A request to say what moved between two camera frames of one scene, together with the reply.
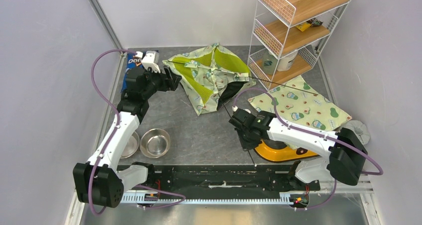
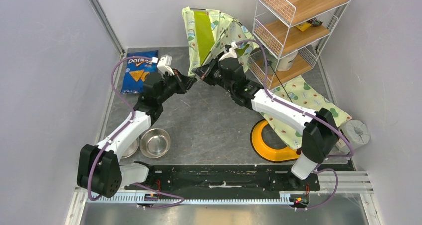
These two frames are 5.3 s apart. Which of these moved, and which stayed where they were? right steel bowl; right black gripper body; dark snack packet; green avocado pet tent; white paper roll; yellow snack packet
Moved: green avocado pet tent; right black gripper body
Stayed: right steel bowl; dark snack packet; white paper roll; yellow snack packet
